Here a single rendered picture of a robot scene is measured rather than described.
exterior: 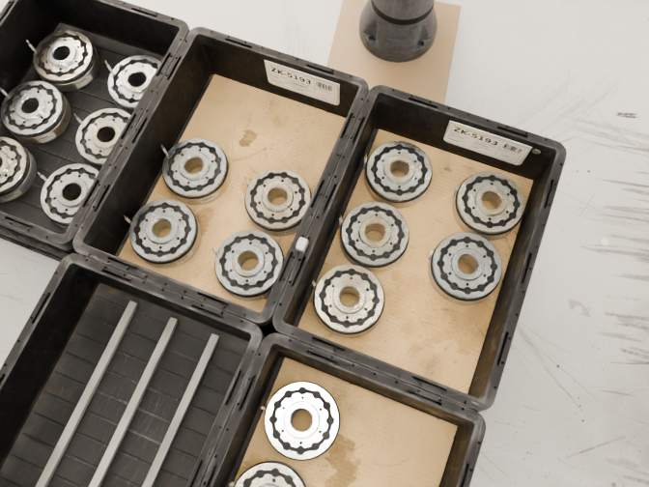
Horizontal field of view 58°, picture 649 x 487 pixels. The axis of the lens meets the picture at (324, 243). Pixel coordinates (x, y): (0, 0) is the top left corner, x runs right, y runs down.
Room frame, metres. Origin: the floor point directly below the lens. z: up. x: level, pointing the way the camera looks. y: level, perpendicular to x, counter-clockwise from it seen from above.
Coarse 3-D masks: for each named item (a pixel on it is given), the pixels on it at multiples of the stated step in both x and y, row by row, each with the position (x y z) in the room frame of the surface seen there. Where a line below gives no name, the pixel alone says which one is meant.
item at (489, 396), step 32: (384, 96) 0.48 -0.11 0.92; (416, 96) 0.47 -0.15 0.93; (512, 128) 0.41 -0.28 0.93; (544, 192) 0.31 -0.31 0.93; (320, 224) 0.28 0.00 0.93; (544, 224) 0.26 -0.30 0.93; (288, 288) 0.19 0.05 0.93; (512, 320) 0.13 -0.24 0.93; (352, 352) 0.11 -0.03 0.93; (416, 384) 0.06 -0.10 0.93
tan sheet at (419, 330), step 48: (432, 192) 0.36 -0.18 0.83; (528, 192) 0.35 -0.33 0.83; (336, 240) 0.29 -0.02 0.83; (432, 240) 0.28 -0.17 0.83; (384, 288) 0.21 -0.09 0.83; (432, 288) 0.21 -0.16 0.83; (336, 336) 0.14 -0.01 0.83; (384, 336) 0.14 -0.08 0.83; (432, 336) 0.13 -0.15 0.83; (480, 336) 0.13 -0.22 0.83
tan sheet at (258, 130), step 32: (224, 96) 0.56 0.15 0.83; (256, 96) 0.56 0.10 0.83; (192, 128) 0.51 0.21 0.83; (224, 128) 0.50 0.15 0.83; (256, 128) 0.50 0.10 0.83; (288, 128) 0.49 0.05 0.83; (320, 128) 0.49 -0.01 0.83; (256, 160) 0.44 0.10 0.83; (288, 160) 0.43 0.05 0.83; (320, 160) 0.43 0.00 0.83; (160, 192) 0.39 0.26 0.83; (224, 192) 0.39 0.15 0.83; (224, 224) 0.33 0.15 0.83; (128, 256) 0.29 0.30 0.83; (192, 256) 0.28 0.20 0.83
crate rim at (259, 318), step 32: (192, 32) 0.62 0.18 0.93; (288, 64) 0.55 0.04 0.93; (160, 96) 0.50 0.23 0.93; (352, 128) 0.43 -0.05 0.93; (128, 160) 0.40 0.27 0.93; (320, 192) 0.33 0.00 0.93; (96, 256) 0.26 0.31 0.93; (288, 256) 0.24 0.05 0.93; (192, 288) 0.20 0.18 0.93; (256, 320) 0.16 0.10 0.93
